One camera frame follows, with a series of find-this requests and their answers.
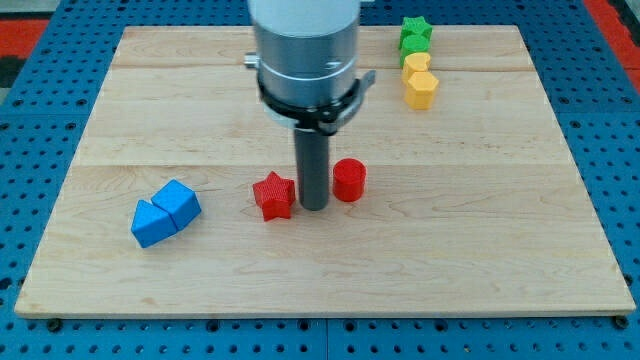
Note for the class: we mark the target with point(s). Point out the red cylinder block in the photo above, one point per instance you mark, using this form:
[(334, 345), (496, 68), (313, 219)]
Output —
[(349, 176)]

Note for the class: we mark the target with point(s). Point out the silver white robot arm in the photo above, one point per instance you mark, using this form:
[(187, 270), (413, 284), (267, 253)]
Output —
[(306, 61)]

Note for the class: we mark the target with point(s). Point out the yellow hexagon block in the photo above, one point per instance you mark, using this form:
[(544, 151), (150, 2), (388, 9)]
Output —
[(421, 89)]

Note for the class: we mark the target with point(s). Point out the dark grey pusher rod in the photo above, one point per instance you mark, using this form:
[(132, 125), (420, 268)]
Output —
[(312, 164)]

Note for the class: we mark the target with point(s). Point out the red star block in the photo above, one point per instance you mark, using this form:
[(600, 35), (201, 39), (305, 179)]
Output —
[(274, 195)]

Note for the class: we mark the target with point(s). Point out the light wooden board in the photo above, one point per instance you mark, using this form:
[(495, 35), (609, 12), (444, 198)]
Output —
[(473, 208)]

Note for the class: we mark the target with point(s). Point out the blue cube block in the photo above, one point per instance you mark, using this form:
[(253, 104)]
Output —
[(179, 201)]

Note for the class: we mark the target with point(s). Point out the yellow heart block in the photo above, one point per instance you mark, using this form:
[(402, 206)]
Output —
[(415, 62)]

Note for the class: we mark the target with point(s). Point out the green cylinder block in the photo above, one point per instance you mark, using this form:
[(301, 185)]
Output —
[(413, 44)]

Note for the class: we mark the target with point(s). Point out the blue triangle block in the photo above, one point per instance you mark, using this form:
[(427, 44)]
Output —
[(151, 224)]

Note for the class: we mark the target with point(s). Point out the green star block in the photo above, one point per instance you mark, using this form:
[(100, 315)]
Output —
[(415, 26)]

